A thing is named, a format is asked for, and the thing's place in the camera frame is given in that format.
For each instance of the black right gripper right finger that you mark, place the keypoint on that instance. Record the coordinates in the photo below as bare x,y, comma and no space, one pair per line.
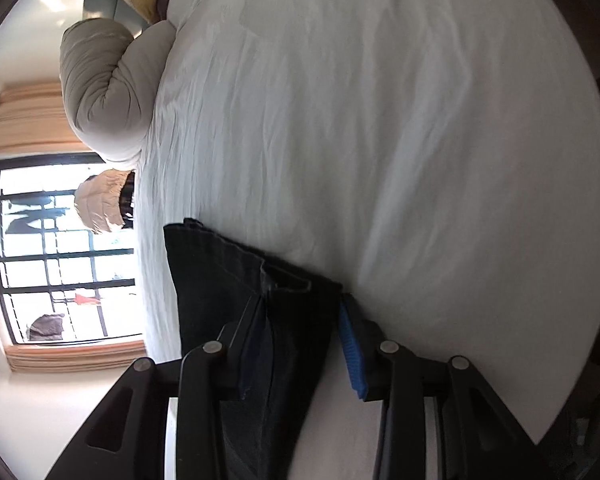
439,420

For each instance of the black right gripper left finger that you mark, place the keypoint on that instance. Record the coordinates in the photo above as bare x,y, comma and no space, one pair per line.
125,435

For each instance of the black pants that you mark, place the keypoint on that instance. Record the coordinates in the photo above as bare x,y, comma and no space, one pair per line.
216,280

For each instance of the black framed window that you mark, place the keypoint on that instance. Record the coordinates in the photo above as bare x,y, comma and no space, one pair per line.
59,282

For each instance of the white bed sheet mattress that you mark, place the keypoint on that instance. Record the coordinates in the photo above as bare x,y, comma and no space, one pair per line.
440,159

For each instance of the orange striped curtain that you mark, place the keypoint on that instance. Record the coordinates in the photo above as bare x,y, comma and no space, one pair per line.
33,121

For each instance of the rolled beige duvet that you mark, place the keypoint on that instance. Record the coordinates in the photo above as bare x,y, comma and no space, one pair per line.
109,82

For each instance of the grey headboard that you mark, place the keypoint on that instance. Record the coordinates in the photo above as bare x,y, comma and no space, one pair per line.
116,10

